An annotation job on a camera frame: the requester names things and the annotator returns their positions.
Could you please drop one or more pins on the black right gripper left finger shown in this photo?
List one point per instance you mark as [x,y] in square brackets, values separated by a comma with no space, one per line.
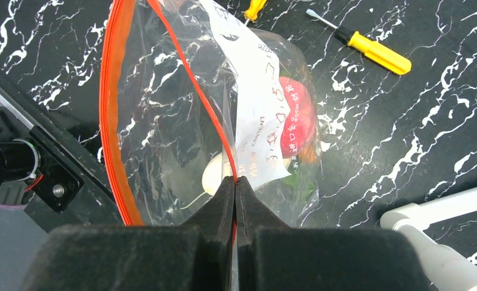
[195,255]

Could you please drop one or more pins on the orange handle screwdriver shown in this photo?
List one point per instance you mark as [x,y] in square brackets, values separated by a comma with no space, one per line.
[251,14]

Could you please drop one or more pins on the white radish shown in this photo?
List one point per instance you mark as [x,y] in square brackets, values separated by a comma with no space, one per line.
[216,170]

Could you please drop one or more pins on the yellow handle screwdriver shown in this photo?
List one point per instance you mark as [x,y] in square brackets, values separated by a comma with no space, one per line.
[373,50]

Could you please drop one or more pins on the white pvc pipe frame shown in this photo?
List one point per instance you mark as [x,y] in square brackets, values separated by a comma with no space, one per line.
[443,232]

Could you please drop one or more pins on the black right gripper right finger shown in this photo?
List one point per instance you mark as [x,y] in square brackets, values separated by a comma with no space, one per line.
[275,256]

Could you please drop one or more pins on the pink peach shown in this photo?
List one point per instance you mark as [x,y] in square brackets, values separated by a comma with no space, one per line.
[299,127]

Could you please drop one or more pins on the clear zip top bag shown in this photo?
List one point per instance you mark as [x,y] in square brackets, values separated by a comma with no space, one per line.
[183,81]

